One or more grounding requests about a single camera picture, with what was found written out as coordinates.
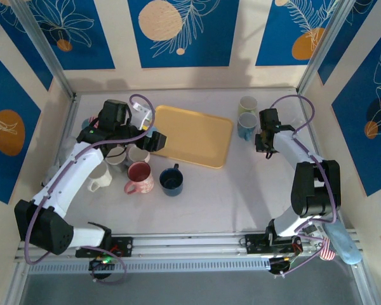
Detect pale pink mug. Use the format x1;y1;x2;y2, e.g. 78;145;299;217
126;144;151;165

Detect teal blue mug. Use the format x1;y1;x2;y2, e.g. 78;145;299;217
237;112;258;143

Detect light green mug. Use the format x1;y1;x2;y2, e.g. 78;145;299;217
237;95;258;117

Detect pink floral mug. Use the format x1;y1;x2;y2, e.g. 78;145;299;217
123;161;155;195

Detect navy blue mug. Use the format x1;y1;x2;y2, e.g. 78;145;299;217
159;163;184;197

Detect white mug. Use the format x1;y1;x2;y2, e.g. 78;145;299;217
87;161;113;193

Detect striped blue pink cup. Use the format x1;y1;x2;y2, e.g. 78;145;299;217
81;116;99;131

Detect yellow plastic tray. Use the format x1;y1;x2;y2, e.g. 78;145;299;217
150;105;235;169

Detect black electronics board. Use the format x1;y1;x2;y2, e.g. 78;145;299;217
88;254;117;271
269;256;295;275

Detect red white striped sock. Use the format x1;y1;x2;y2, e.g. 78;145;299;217
319;236;336;262

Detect light blue cloth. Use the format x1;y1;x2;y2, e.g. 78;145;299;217
325;222;363;265

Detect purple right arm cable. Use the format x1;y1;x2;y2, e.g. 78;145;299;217
271;94;339;223

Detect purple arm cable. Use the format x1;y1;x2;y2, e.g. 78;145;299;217
24;94;155;264
271;94;339;223

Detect aluminium side rail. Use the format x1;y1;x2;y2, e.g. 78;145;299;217
0;93;82;305
297;90;380;305

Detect aluminium frame post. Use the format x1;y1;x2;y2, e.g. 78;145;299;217
9;0;77;100
297;0;359;95

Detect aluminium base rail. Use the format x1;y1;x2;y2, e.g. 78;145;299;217
14;231;361;263

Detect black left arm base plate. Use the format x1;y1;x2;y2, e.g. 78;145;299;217
75;236;133;258

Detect grey slotted cable duct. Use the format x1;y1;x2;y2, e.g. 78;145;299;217
27;257;271;275

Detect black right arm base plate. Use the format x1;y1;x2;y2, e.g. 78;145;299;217
244;233;302;255

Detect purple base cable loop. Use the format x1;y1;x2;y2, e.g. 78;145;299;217
91;249;128;284
271;231;326;279

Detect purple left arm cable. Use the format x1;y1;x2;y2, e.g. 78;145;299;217
24;94;155;264

